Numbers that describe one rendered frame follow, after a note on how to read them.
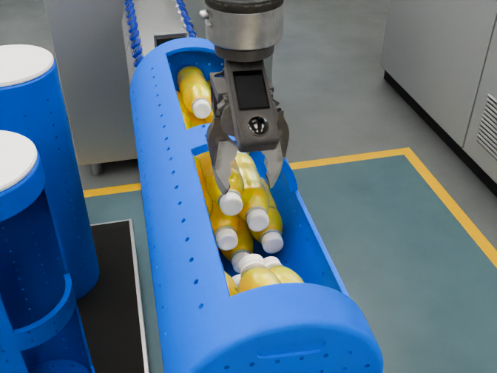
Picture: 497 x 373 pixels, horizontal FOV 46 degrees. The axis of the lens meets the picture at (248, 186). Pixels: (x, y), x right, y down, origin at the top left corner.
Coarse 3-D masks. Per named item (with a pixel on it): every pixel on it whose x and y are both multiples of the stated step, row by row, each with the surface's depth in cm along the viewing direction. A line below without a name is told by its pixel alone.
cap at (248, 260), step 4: (248, 256) 85; (252, 256) 85; (256, 256) 85; (260, 256) 86; (240, 260) 86; (244, 260) 85; (248, 260) 85; (252, 260) 85; (256, 260) 85; (260, 260) 85; (240, 264) 85; (244, 264) 85; (248, 264) 84; (264, 264) 86; (240, 268) 85; (244, 268) 84; (240, 272) 85
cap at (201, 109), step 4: (200, 100) 125; (204, 100) 125; (196, 104) 124; (200, 104) 124; (204, 104) 124; (208, 104) 124; (192, 108) 125; (196, 108) 124; (200, 108) 124; (204, 108) 124; (208, 108) 125; (196, 112) 125; (200, 112) 125; (204, 112) 125; (208, 112) 125; (196, 116) 125; (200, 116) 125; (204, 116) 125
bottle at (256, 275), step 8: (256, 264) 84; (248, 272) 82; (256, 272) 82; (264, 272) 82; (272, 272) 83; (240, 280) 83; (248, 280) 81; (256, 280) 80; (264, 280) 80; (272, 280) 81; (240, 288) 82; (248, 288) 80
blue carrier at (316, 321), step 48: (192, 48) 130; (144, 96) 122; (144, 144) 111; (192, 144) 98; (144, 192) 103; (192, 192) 89; (288, 192) 112; (192, 240) 81; (288, 240) 109; (192, 288) 75; (288, 288) 71; (336, 288) 90; (192, 336) 70; (240, 336) 66; (288, 336) 67; (336, 336) 69
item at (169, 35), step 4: (160, 32) 177; (164, 32) 177; (168, 32) 177; (172, 32) 177; (176, 32) 177; (180, 32) 177; (184, 32) 177; (156, 36) 175; (160, 36) 175; (164, 36) 176; (168, 36) 176; (172, 36) 176; (176, 36) 176; (180, 36) 176; (184, 36) 176; (156, 40) 175; (160, 40) 174; (164, 40) 175; (168, 40) 175; (156, 44) 177
